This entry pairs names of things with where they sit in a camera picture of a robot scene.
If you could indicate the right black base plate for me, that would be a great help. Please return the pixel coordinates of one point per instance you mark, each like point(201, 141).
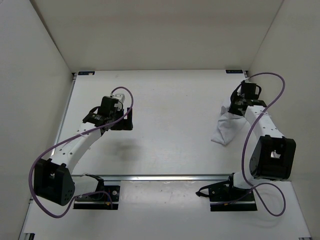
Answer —
point(223, 199)

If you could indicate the white skirt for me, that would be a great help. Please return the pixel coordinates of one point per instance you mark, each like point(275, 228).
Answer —
point(228, 125)

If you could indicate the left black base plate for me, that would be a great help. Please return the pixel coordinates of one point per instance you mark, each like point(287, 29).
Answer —
point(100, 201)

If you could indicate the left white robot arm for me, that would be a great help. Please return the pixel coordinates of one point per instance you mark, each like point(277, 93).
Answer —
point(53, 177)

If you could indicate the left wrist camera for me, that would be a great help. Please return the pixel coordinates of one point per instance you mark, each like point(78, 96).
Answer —
point(120, 96)

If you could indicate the blue corner label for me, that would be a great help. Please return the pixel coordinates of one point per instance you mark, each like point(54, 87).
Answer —
point(86, 73)
point(234, 71)

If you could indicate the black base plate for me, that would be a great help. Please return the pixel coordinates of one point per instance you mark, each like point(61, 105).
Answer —
point(223, 199)
point(100, 201)

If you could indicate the right blue corner label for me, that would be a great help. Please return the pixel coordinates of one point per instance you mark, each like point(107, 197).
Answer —
point(234, 71)

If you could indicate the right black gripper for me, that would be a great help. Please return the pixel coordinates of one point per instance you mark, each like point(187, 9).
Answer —
point(232, 110)

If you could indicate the aluminium front rail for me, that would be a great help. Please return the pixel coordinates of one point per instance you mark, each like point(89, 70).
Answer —
point(165, 178)

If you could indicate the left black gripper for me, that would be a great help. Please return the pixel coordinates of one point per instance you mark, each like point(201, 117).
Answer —
point(127, 123)

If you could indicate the left blue corner label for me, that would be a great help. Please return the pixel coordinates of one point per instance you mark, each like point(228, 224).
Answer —
point(86, 73)

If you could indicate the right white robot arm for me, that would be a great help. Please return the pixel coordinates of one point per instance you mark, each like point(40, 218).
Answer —
point(272, 158)

